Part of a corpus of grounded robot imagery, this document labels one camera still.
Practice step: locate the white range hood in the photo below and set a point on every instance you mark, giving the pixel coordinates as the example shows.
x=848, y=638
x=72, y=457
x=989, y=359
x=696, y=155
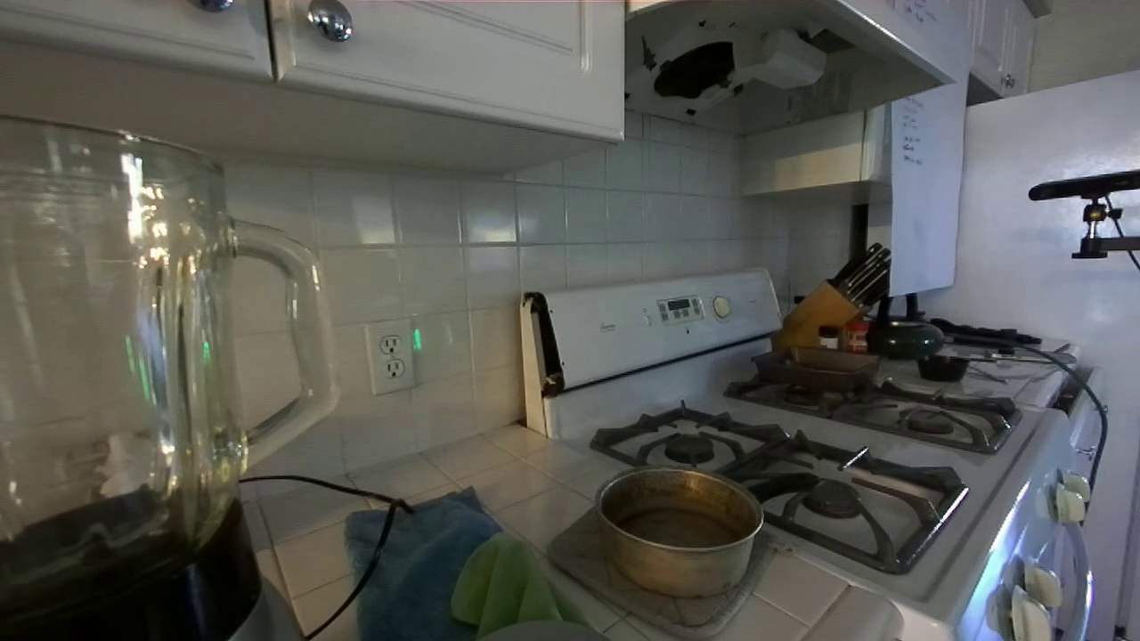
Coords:
x=848, y=84

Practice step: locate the glass blender jar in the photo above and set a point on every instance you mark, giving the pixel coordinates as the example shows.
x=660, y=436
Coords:
x=118, y=298

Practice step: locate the black camera on mount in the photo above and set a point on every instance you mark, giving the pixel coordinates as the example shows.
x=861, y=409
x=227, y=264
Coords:
x=1087, y=186

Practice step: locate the dark round kettle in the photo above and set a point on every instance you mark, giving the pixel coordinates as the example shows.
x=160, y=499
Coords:
x=909, y=341

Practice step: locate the white panelled cabinet door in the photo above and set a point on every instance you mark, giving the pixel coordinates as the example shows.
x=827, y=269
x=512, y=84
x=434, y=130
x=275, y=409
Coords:
x=1010, y=48

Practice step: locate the black elongated object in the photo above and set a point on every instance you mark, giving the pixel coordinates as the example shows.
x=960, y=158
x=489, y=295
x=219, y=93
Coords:
x=984, y=336

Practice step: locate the small red bottle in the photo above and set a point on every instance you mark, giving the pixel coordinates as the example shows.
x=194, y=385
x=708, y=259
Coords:
x=856, y=336

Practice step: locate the small black pan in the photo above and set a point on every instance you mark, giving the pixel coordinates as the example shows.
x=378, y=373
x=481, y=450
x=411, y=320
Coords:
x=947, y=367

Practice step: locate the black cast iron burner grate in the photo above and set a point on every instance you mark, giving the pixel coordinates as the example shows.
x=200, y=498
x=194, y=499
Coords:
x=746, y=391
x=1002, y=418
x=939, y=522
x=618, y=450

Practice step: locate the white wall outlet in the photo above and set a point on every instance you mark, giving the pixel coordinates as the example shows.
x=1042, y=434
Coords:
x=391, y=359

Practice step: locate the dark pot on counter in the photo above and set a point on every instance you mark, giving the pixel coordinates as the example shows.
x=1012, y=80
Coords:
x=118, y=592

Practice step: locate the white gas stove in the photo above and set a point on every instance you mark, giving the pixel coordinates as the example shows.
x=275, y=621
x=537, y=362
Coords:
x=618, y=326

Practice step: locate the wooden knife block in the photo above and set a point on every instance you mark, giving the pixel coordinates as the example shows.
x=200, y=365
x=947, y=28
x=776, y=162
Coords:
x=814, y=314

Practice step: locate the stove digital display panel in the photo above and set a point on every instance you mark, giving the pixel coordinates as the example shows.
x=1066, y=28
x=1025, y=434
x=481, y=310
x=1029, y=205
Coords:
x=677, y=307

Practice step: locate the dark hood fan motor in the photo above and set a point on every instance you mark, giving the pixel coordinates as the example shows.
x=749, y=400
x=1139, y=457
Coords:
x=696, y=69

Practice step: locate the white upper kitchen cabinet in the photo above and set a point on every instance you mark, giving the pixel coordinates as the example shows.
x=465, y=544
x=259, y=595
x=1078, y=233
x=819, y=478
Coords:
x=452, y=48

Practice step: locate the cream stove timer knob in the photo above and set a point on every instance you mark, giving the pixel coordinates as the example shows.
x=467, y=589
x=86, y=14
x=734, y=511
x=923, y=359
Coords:
x=721, y=307

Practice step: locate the white hood light fixture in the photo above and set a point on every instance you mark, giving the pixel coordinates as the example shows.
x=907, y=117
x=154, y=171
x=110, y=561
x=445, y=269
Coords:
x=784, y=59

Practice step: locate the grey square trivet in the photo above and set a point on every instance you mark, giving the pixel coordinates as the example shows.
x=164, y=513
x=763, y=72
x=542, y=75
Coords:
x=574, y=556

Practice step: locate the silver cabinet knob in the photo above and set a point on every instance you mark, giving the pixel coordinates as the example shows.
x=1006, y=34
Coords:
x=217, y=6
x=331, y=21

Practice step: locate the blue cloth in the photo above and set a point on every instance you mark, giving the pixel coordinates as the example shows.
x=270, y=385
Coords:
x=414, y=571

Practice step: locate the small metal pot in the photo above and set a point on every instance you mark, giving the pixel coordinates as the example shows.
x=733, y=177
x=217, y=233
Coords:
x=677, y=556

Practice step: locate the green cloth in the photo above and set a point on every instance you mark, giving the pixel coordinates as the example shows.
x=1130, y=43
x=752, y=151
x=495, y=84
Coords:
x=512, y=583

